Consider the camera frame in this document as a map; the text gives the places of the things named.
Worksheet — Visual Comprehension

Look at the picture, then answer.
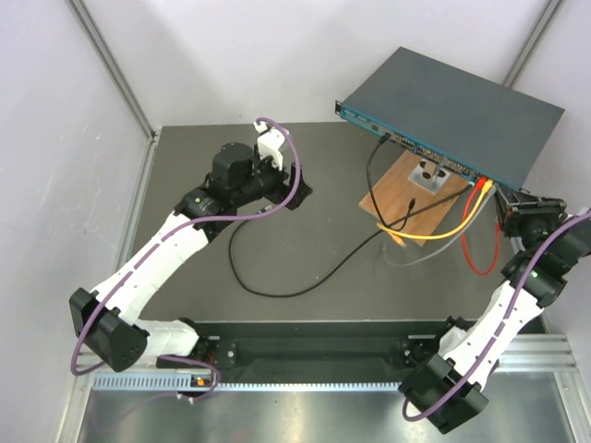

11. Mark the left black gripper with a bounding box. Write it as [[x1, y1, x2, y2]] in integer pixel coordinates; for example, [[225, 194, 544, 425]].
[[233, 147, 312, 210]]

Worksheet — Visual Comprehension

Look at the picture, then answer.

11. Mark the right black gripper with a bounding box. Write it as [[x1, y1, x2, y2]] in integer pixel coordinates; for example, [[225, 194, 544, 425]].
[[494, 184, 567, 253]]

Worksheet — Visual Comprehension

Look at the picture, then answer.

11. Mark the grey ethernet cable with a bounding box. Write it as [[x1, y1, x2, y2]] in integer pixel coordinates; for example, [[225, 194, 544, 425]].
[[381, 186, 498, 268]]

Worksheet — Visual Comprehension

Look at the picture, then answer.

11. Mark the yellow ethernet cable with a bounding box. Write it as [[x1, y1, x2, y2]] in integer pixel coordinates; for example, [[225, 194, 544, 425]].
[[376, 182, 494, 245]]

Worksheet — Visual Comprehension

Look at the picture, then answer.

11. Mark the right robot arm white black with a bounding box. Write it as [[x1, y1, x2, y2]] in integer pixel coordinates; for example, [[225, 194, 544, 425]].
[[398, 186, 590, 434]]

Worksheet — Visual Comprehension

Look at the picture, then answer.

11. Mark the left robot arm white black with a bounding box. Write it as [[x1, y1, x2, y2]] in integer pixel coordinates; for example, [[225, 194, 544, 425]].
[[69, 129, 311, 376]]

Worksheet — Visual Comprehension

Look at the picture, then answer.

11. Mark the wooden base board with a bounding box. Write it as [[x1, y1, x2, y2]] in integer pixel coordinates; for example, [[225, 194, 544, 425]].
[[359, 151, 471, 235]]

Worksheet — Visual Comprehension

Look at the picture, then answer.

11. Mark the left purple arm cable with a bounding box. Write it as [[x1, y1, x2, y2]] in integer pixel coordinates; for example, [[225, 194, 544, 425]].
[[68, 117, 304, 405]]

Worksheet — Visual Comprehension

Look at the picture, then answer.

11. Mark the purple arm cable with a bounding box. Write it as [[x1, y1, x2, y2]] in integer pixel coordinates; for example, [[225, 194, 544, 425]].
[[401, 211, 591, 424], [68, 117, 304, 405]]

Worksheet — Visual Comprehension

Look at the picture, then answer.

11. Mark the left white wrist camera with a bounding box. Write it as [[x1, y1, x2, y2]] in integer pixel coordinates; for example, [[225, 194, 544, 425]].
[[253, 122, 286, 170]]

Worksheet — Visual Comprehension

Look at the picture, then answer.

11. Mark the dark grey network switch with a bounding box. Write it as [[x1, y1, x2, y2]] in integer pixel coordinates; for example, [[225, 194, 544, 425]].
[[335, 47, 564, 189]]

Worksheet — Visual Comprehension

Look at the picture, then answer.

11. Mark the metal mounting bracket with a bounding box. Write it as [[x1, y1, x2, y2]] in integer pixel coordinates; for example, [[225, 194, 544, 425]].
[[408, 160, 451, 195]]

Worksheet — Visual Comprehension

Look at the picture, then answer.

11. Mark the long black ethernet cable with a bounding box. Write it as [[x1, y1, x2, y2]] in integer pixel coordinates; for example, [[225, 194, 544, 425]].
[[228, 184, 472, 299]]

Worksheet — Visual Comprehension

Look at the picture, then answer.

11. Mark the short black cable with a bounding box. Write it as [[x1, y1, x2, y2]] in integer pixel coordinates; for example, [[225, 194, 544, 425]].
[[365, 133, 419, 232]]

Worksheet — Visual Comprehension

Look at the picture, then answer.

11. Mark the aluminium frame rail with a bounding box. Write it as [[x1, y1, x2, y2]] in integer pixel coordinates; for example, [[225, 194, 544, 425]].
[[75, 334, 577, 372]]

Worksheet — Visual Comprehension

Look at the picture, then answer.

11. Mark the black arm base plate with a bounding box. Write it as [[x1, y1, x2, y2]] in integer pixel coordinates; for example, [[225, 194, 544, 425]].
[[188, 318, 453, 383]]

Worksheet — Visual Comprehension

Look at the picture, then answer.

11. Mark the slotted grey cable duct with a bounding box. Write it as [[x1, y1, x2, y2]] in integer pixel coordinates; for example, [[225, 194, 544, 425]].
[[91, 367, 416, 393]]

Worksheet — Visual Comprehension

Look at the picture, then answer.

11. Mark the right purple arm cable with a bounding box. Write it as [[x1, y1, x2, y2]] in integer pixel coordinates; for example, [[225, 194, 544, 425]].
[[401, 211, 591, 424]]

